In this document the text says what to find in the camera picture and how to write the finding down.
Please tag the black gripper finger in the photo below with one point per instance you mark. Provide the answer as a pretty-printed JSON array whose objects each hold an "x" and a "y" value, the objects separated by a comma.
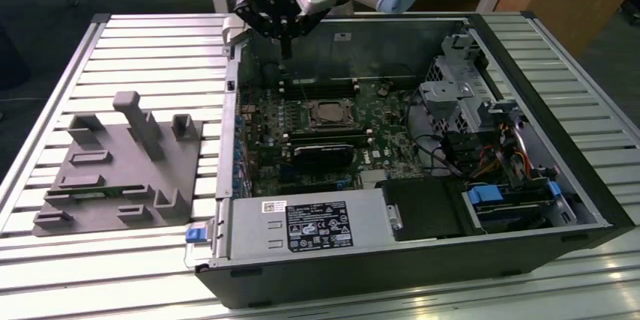
[
  {"x": 260, "y": 20},
  {"x": 300, "y": 24}
]

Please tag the silver CPU plate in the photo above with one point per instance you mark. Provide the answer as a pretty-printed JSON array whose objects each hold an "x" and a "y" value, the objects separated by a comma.
[{"x": 335, "y": 111}]

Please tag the black RAM slot bank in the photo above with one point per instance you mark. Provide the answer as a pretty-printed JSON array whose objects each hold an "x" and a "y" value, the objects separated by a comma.
[
  {"x": 329, "y": 137},
  {"x": 320, "y": 87}
]

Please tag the black CPU socket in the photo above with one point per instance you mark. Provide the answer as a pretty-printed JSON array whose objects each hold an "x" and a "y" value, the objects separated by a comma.
[{"x": 313, "y": 125}]

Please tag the grey metal drive cage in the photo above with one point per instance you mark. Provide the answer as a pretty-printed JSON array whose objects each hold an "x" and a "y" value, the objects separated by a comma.
[{"x": 440, "y": 99}]

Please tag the black graphics card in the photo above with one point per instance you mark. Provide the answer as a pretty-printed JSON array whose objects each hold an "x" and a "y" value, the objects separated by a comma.
[{"x": 324, "y": 155}]

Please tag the green motherboard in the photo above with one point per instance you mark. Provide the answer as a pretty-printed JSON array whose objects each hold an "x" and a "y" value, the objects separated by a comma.
[{"x": 395, "y": 159}]

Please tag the small silver heat sink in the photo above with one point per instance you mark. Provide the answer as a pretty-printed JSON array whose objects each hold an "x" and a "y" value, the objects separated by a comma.
[{"x": 373, "y": 178}]

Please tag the grey plastic parts rack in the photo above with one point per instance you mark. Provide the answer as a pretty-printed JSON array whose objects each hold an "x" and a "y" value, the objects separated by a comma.
[{"x": 124, "y": 185}]

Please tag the grey power supply with label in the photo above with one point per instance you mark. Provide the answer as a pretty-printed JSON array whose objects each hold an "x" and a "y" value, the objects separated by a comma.
[{"x": 249, "y": 230}]

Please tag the green RAM stick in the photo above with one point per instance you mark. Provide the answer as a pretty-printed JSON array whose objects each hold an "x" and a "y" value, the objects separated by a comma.
[{"x": 95, "y": 194}]

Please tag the blue plug connector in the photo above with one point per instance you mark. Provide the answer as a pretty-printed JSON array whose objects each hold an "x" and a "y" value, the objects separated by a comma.
[{"x": 196, "y": 234}]

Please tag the blue disk carrier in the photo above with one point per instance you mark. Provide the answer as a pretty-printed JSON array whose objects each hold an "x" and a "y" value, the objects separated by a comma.
[{"x": 484, "y": 194}]

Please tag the blue plastic latch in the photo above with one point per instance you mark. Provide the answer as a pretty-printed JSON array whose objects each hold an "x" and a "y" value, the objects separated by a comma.
[{"x": 553, "y": 190}]

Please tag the black open PC case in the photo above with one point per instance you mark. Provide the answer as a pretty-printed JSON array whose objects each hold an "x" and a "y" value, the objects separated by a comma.
[{"x": 349, "y": 279}]

